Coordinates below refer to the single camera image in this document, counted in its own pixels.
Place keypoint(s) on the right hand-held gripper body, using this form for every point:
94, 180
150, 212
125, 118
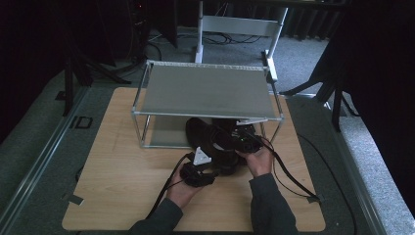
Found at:
249, 143

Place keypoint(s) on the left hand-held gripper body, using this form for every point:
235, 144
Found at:
195, 171

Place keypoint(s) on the black shoe with white insole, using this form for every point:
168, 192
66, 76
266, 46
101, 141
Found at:
225, 124

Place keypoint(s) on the black leather shoe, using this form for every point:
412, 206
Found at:
202, 143

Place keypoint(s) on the grey metal shoe rack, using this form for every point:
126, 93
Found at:
208, 91

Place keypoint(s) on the person's right hand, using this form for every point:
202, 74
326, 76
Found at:
261, 163

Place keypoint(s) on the person's left hand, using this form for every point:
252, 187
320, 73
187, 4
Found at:
181, 192

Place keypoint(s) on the black tripod stand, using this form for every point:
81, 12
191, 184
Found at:
336, 107
69, 84

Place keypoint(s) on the grey tape piece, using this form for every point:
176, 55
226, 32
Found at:
73, 198

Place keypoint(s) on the dark computer tower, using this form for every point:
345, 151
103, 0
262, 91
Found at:
138, 29

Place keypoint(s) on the white metal desk frame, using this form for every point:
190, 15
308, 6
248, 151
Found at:
239, 25

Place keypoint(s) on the metal floor rail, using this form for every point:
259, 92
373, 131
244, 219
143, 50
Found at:
359, 182
39, 156

